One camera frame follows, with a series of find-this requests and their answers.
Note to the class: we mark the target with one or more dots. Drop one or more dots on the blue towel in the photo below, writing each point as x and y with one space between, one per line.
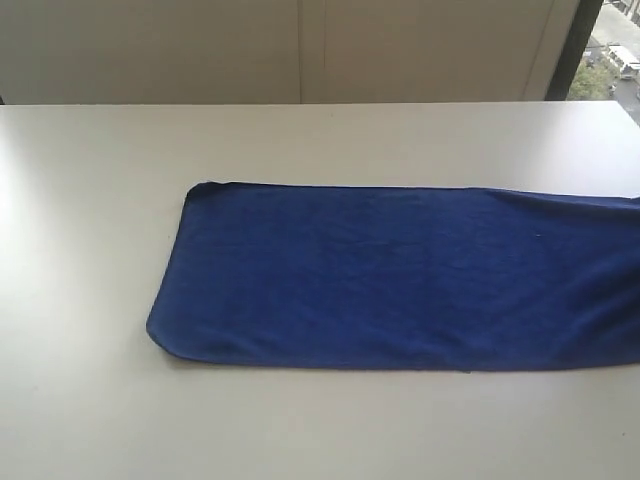
400 278

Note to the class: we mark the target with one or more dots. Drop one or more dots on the white bus outside window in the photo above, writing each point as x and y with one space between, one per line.
623 61

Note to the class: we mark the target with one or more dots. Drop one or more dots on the dark window frame post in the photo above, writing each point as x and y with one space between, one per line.
578 35

